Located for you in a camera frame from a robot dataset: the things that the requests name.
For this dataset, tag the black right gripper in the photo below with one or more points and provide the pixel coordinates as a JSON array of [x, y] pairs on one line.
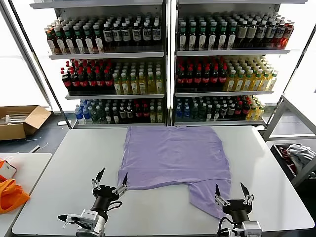
[[238, 207]]

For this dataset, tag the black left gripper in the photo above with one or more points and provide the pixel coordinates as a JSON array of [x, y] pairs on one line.
[[106, 192]]

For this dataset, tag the purple t-shirt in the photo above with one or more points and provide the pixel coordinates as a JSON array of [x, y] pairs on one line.
[[172, 158]]

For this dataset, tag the black storage bin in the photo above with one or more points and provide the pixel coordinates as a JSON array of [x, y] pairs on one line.
[[281, 160]]

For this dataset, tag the dark bottle white label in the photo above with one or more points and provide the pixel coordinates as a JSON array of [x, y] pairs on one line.
[[217, 113], [107, 116], [209, 113], [115, 116]]

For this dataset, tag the red garment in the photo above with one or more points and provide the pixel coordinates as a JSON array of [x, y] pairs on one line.
[[285, 154]]

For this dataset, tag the dark drink bottle white cap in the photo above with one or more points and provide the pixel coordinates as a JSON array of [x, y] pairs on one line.
[[231, 110], [279, 34], [224, 111], [271, 33], [107, 35], [122, 113], [156, 34], [146, 34], [130, 113], [136, 34], [261, 33], [126, 35], [116, 35]]

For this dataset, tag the green tinted water bottle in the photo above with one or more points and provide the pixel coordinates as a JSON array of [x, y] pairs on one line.
[[195, 112], [202, 112], [94, 114]]

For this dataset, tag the blue water bottle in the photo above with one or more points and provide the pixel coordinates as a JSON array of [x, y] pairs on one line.
[[79, 114], [178, 112], [186, 112], [86, 114]]

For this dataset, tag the cola bottle red cap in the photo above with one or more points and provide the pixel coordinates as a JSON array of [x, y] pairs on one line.
[[91, 82], [108, 82], [100, 82], [181, 79], [67, 82], [189, 79], [74, 82], [215, 78], [245, 108], [146, 113], [83, 82], [206, 79], [138, 113], [223, 78], [238, 109], [197, 79]]

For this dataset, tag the small white flat object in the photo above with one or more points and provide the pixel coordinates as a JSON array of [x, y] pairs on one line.
[[63, 123]]

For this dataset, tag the pale yellow drink bottle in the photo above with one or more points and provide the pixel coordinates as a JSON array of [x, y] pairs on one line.
[[159, 115], [153, 115]]

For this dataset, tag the grey white garment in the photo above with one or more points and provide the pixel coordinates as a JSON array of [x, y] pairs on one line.
[[298, 153]]

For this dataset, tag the short grey strip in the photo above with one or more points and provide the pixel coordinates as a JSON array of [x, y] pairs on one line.
[[36, 148]]

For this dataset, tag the open cardboard box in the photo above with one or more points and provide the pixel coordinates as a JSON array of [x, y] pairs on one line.
[[37, 118]]

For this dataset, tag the orange fabric bag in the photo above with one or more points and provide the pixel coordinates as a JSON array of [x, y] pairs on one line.
[[10, 197]]

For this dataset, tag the small white orange box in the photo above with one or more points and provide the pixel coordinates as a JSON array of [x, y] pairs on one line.
[[7, 170]]

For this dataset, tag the white foam strips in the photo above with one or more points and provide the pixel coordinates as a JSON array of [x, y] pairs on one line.
[[14, 120]]

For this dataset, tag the grey metal drink shelf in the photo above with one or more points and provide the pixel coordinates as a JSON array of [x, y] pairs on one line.
[[232, 52], [106, 54]]

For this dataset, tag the dark tea bottle green cap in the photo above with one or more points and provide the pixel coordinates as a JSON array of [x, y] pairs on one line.
[[79, 40], [212, 37], [69, 41], [222, 37], [183, 37], [60, 42], [231, 36], [98, 40], [202, 37], [89, 40], [192, 37]]

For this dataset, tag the red tea bottle white label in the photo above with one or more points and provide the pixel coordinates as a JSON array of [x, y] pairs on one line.
[[50, 43]]

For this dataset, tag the dark bottle grey label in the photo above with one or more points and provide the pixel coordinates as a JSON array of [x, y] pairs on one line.
[[251, 33], [242, 33]]

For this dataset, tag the red drink bottle white cap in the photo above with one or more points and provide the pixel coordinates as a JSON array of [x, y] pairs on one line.
[[287, 34]]

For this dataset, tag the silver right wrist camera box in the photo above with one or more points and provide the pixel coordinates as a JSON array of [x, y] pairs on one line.
[[251, 229]]

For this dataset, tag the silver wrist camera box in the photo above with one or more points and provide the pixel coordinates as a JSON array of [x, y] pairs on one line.
[[251, 229], [87, 217]]

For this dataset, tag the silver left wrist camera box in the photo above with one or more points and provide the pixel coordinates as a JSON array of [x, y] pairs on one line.
[[87, 217]]

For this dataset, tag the grey metal frame table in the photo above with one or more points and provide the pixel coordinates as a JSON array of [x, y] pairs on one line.
[[274, 118]]

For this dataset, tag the dark metal window post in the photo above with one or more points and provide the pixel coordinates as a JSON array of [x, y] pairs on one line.
[[40, 64], [299, 61]]

